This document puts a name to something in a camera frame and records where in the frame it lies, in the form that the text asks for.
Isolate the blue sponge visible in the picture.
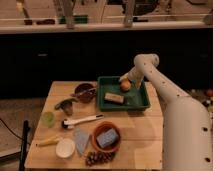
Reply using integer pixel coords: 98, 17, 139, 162
96, 128, 118, 148

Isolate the black stand pole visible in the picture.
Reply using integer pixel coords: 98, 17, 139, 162
19, 120, 30, 171

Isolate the dark grape bunch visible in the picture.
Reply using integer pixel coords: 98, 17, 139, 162
85, 151, 116, 166

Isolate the orange bowl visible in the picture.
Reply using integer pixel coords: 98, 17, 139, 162
91, 121, 121, 153

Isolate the spoon in brown bowl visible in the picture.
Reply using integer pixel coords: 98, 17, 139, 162
71, 88, 96, 97

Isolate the black cable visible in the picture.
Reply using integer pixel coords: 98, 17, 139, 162
0, 117, 24, 140

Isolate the small green cup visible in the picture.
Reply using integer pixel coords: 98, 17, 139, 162
41, 112, 55, 128

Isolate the green plastic tray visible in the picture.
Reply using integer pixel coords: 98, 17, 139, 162
96, 76, 150, 111

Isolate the white handled brush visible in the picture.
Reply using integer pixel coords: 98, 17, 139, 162
61, 114, 103, 129

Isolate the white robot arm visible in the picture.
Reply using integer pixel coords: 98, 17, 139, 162
120, 54, 213, 171

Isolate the brown wooden block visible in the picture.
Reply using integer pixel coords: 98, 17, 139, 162
104, 93, 124, 104

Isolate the dark brown bowl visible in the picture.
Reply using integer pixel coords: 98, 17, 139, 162
73, 83, 96, 103

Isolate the small orange apple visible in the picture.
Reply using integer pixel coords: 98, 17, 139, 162
120, 80, 131, 92

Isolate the grey blue cloth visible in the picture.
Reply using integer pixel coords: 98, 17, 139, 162
74, 128, 90, 156

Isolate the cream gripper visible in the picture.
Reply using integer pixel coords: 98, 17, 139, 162
119, 71, 142, 88

